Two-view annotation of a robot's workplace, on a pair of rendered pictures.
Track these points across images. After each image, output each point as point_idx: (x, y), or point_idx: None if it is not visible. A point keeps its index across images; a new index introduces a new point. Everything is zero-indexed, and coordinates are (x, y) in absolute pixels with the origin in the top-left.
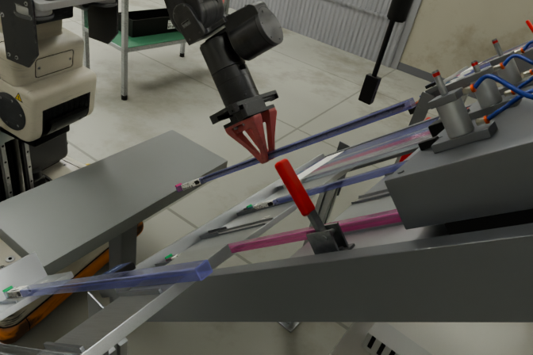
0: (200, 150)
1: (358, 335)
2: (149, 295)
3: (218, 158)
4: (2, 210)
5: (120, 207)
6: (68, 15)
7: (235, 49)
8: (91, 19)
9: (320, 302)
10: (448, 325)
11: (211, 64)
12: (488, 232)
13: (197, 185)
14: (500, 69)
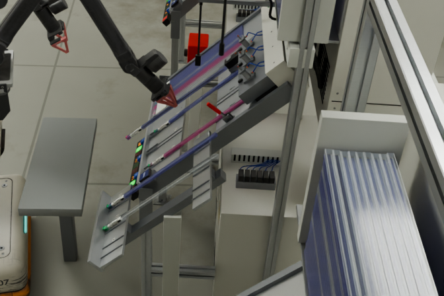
0: (75, 121)
1: (227, 159)
2: (205, 147)
3: (90, 119)
4: (27, 202)
5: (76, 170)
6: None
7: (152, 71)
8: None
9: (234, 133)
10: (257, 137)
11: (143, 80)
12: (264, 97)
13: (94, 141)
14: (246, 51)
